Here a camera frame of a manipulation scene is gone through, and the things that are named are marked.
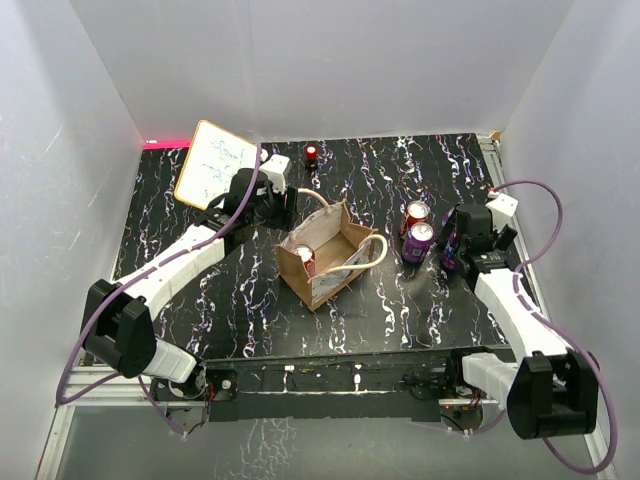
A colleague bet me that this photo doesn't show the red button on black base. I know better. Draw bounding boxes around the red button on black base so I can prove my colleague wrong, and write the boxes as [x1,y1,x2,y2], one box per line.
[305,145,318,171]

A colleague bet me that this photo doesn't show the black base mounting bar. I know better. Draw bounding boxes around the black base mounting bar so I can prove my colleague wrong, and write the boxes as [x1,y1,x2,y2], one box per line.
[205,350,480,422]

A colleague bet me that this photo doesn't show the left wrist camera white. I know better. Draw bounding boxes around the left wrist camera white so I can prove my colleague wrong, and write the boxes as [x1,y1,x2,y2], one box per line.
[260,154,291,194]

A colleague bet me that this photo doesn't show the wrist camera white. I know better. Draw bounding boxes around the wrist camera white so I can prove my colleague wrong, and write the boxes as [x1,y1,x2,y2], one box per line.
[485,192,518,232]
[260,154,291,194]

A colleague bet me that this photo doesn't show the red cola can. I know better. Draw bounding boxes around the red cola can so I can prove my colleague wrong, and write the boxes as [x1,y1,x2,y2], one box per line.
[399,200,430,239]
[292,244,315,278]

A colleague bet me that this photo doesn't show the purple soda can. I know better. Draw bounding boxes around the purple soda can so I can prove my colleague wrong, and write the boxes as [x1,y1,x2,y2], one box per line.
[436,207,456,246]
[440,245,456,271]
[401,222,435,264]

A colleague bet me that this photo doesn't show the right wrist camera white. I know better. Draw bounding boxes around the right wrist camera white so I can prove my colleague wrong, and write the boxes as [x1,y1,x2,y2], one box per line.
[485,192,518,232]

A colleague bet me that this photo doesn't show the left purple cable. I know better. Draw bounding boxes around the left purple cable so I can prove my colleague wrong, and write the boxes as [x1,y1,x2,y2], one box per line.
[54,144,264,436]

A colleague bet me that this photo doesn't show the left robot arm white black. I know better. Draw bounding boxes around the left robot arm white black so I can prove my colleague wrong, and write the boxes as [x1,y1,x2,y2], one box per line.
[81,168,298,399]

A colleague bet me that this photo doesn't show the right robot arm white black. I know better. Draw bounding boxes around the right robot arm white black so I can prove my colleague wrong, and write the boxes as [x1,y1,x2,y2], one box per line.
[438,198,598,439]

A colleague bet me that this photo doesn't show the whiteboard with yellow frame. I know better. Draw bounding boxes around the whiteboard with yellow frame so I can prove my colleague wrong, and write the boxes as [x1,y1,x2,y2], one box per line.
[174,120,257,210]

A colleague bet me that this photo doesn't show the burlap canvas bag rope handles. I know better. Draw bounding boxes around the burlap canvas bag rope handles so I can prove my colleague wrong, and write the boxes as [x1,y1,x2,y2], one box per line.
[275,188,388,311]

